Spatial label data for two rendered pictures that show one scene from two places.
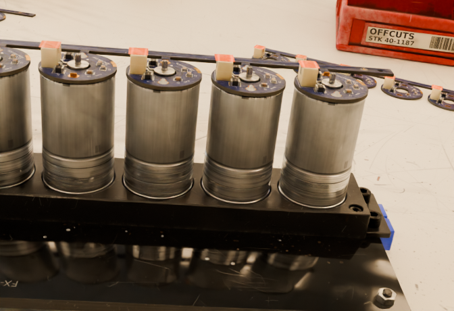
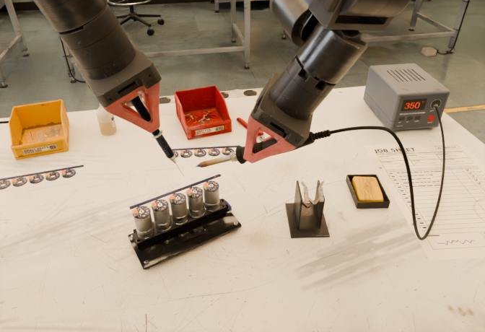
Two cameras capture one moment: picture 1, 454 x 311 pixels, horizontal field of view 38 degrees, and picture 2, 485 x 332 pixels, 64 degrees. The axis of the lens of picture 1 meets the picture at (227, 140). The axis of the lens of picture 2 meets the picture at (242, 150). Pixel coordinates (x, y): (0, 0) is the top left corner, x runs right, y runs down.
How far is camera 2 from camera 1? 0.41 m
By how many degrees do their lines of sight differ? 23
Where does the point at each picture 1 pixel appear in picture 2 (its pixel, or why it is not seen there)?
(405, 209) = (230, 196)
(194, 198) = (190, 219)
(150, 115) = (179, 208)
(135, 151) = (177, 216)
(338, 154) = (216, 198)
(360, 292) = (231, 224)
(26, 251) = (164, 246)
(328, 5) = (173, 114)
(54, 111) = (159, 216)
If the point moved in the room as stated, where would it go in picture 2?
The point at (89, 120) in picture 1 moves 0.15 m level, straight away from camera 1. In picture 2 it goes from (167, 215) to (123, 167)
